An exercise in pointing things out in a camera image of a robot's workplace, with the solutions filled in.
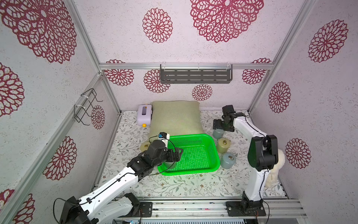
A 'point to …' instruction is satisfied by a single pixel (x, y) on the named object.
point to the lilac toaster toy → (144, 115)
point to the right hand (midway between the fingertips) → (219, 125)
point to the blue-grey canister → (218, 133)
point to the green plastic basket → (200, 155)
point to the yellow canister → (223, 145)
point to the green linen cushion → (175, 118)
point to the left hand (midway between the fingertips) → (176, 151)
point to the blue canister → (227, 160)
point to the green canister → (168, 164)
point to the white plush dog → (272, 178)
